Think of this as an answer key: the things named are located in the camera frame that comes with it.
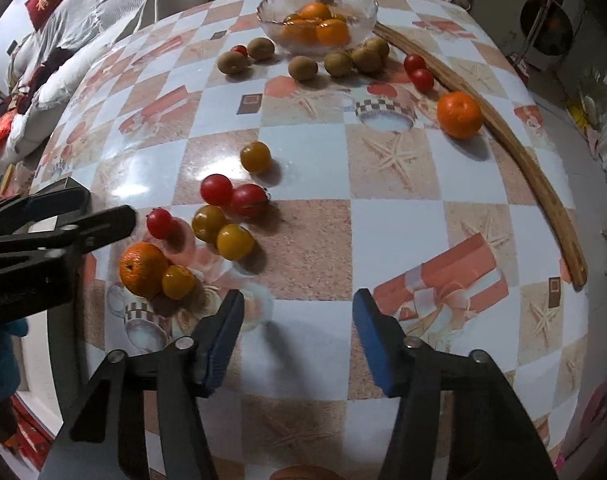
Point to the dark clothing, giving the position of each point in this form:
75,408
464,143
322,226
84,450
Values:
53,72

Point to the kiwi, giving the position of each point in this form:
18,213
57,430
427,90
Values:
302,67
260,48
338,63
364,61
381,45
232,62

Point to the clear glass bowl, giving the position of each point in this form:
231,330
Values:
273,15

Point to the yellow cherry tomato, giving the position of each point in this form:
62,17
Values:
255,156
235,241
207,221

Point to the person's left forearm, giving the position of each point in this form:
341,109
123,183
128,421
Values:
1,360

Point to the small orange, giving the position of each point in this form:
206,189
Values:
178,282

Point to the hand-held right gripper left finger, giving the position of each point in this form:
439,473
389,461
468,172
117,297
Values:
222,345

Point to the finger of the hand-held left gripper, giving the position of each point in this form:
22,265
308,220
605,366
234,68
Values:
53,205
98,225

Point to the red cherry tomato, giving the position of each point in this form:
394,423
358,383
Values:
239,50
422,81
159,223
248,200
414,62
216,189

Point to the grey quilted blanket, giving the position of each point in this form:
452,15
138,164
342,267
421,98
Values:
108,5

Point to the long wooden strip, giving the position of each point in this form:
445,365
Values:
558,217

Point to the round black appliance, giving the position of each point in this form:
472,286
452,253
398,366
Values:
546,25

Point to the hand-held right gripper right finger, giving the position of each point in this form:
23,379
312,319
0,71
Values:
376,347

